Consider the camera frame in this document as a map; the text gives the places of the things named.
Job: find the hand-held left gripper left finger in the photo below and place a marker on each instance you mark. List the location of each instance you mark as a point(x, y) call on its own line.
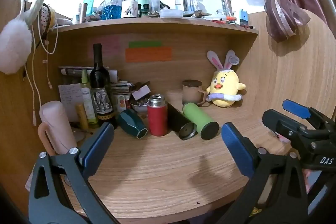
point(97, 144)

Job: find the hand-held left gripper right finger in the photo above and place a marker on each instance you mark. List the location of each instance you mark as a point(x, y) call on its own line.
point(235, 150)

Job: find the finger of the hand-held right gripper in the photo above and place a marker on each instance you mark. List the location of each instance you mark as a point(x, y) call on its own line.
point(278, 121)
point(296, 109)

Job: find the teal faceted cup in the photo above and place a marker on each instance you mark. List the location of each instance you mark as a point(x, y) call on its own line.
point(130, 120)

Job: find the green cup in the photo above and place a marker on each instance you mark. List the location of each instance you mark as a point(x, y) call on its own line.
point(197, 119)

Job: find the red thermos cup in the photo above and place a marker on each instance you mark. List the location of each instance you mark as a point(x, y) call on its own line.
point(157, 119)

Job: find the black cup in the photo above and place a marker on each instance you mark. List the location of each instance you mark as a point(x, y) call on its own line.
point(176, 119)

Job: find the yellow tube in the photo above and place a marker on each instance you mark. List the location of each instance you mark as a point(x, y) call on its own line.
point(82, 116)

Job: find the green spray bottle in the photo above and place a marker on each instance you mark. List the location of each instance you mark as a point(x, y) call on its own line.
point(88, 103)

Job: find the small fruit print box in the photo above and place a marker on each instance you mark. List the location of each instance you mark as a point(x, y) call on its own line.
point(122, 103)

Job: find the white note paper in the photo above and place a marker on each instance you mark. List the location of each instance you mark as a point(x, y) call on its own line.
point(68, 98)

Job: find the small ceramic bowl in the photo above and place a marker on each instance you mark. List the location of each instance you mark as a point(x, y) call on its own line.
point(139, 108)

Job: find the dark wine bottle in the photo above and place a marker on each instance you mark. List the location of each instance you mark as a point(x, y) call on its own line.
point(101, 82)

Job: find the yellow chick plush toy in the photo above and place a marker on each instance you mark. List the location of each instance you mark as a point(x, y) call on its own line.
point(225, 87)

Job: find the folded paper card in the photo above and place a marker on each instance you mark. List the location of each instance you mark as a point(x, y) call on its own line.
point(141, 92)

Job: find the glass mug with lid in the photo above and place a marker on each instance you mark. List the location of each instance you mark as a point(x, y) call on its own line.
point(191, 94)

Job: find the pink sticky note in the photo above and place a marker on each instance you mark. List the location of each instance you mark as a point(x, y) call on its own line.
point(109, 44)

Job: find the orange sticky note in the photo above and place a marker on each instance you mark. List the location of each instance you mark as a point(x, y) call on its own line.
point(148, 54)

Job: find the green sticky note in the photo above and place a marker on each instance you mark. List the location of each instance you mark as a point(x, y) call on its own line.
point(145, 44)

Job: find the clear glass jar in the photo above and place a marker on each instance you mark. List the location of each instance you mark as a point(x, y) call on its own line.
point(226, 6)

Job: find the white fluffy earmuffs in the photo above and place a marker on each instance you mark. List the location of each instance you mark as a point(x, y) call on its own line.
point(13, 43)

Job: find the wooden shelf board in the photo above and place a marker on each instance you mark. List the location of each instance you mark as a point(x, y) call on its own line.
point(157, 25)

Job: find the dotted headband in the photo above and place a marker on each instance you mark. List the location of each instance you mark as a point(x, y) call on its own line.
point(45, 20)

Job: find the blue liquid glass bottle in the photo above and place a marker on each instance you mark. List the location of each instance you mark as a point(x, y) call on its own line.
point(111, 10)

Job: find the teal plastic bottle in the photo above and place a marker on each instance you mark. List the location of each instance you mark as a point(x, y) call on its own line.
point(89, 5)

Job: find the white plastic container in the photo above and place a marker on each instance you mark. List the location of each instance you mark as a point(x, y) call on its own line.
point(170, 13)

